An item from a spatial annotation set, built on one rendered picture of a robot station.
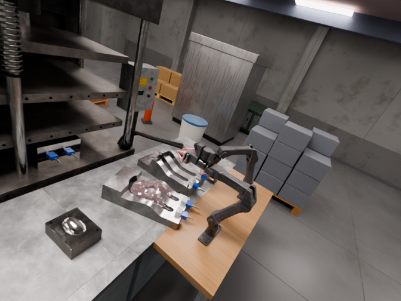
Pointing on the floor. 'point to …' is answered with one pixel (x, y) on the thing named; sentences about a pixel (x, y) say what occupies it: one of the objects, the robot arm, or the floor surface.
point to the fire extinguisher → (147, 116)
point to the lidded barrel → (193, 127)
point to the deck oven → (218, 86)
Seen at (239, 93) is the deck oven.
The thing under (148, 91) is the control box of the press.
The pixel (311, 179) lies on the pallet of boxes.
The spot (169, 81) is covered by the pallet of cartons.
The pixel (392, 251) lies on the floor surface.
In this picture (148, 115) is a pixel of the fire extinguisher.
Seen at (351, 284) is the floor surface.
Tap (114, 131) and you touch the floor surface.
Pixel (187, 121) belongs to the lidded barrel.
